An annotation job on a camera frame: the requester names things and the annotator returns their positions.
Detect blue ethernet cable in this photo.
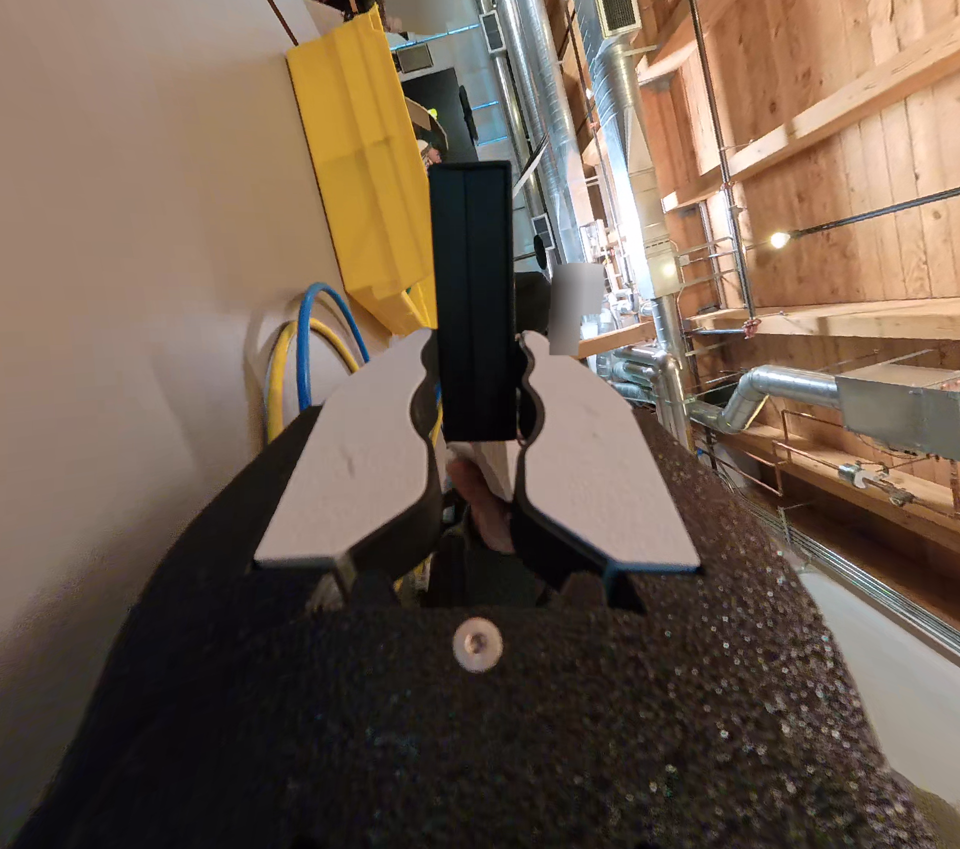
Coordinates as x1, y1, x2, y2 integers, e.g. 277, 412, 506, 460
296, 282, 370, 411

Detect yellow ethernet cable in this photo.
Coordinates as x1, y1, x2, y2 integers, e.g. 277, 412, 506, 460
266, 318, 361, 445

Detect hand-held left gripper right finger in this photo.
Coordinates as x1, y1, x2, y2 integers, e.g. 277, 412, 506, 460
510, 330, 705, 591

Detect black network switch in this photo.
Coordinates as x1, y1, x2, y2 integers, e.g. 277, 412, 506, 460
427, 160, 519, 444

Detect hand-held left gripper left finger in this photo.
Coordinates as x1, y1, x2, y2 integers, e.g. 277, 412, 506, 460
253, 326, 450, 588

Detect slim silver ventilation duct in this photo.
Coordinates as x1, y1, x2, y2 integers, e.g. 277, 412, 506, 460
468, 0, 594, 250

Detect large silver ventilation duct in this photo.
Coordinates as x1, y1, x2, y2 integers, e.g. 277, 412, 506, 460
547, 0, 691, 445

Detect metal pipe fitting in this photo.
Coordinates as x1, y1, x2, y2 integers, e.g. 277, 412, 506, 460
836, 460, 920, 509

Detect spotlight on black rail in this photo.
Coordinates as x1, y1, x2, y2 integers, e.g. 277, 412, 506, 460
768, 189, 960, 250

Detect black flat panel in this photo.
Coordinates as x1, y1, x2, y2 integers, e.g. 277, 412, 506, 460
416, 67, 483, 165

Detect yellow plastic bin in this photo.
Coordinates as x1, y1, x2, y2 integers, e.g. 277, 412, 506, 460
285, 1, 440, 336

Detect person's right hand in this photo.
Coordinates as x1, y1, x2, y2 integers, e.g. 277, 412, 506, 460
447, 460, 519, 556

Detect silver elbow duct with box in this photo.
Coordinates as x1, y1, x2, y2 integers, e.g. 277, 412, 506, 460
716, 361, 960, 453

